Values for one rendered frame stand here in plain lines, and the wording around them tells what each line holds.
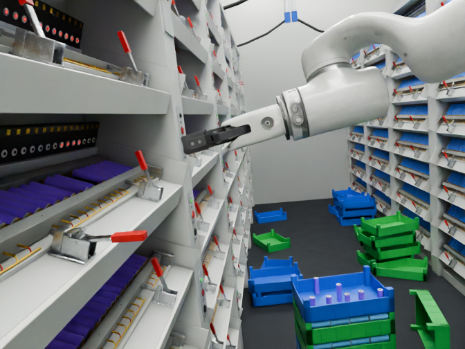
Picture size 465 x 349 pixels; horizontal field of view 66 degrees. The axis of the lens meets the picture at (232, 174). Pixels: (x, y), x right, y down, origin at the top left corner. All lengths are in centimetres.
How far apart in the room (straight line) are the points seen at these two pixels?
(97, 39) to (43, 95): 50
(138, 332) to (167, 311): 8
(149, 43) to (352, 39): 42
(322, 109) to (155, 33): 41
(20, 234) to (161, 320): 34
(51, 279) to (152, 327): 31
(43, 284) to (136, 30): 59
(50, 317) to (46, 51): 24
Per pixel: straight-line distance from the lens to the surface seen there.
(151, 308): 70
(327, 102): 59
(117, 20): 86
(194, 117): 150
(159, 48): 82
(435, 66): 54
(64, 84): 41
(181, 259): 86
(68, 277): 39
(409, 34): 55
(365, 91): 60
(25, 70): 35
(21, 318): 33
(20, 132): 60
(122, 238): 39
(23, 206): 50
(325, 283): 148
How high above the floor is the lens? 109
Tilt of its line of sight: 9 degrees down
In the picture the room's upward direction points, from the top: 6 degrees counter-clockwise
